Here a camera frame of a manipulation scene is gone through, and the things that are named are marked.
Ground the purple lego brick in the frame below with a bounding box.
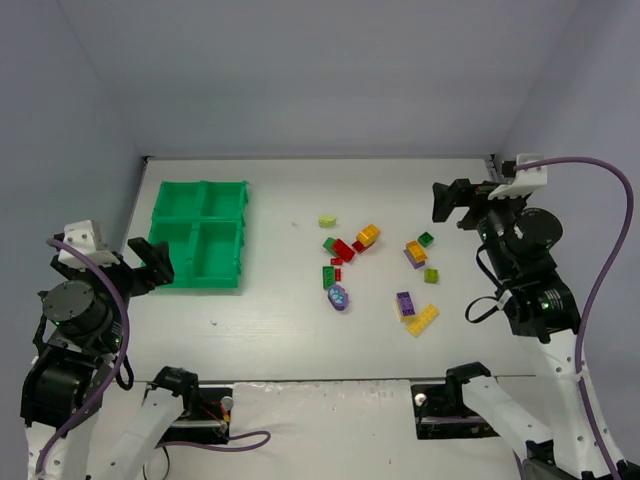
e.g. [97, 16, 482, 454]
[396, 291, 416, 322]

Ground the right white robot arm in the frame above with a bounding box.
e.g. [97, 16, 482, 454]
[427, 179, 639, 479]

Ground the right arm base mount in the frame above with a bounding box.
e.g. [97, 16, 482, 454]
[411, 382, 498, 440]

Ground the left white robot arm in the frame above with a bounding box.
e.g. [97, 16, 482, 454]
[20, 235, 174, 479]

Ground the dark green square lego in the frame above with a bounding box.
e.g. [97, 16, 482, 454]
[417, 232, 434, 248]

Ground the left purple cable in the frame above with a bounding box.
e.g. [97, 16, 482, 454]
[34, 237, 273, 476]

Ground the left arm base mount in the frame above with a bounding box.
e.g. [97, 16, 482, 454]
[160, 384, 234, 445]

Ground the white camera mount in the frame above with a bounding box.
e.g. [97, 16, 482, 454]
[488, 153, 548, 200]
[63, 220, 120, 267]

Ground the small dark red lego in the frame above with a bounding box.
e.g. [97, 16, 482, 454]
[351, 240, 367, 253]

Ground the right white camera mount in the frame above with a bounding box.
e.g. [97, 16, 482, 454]
[488, 153, 548, 200]

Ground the orange lego on purple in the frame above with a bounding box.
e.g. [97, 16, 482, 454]
[406, 241, 427, 261]

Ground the large red lego brick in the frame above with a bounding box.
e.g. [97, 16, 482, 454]
[332, 239, 355, 263]

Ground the green four-compartment sorting tray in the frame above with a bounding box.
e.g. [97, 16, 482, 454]
[148, 181, 249, 290]

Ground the yellow flat lego plate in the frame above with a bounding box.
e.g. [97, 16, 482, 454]
[406, 304, 439, 337]

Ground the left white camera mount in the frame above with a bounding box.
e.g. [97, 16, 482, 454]
[63, 220, 120, 267]

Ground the purple cable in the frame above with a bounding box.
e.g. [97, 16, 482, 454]
[34, 237, 273, 476]
[514, 156, 635, 480]

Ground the orange lego brick centre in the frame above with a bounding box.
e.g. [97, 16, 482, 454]
[356, 224, 380, 248]

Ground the purple flower lego piece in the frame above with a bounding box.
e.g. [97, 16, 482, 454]
[327, 284, 349, 312]

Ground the lime green square lego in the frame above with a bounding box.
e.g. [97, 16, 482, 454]
[424, 268, 439, 284]

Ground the pale yellow-green lego brick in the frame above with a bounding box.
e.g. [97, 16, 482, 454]
[318, 214, 337, 229]

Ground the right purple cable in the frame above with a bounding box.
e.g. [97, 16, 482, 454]
[514, 156, 635, 480]

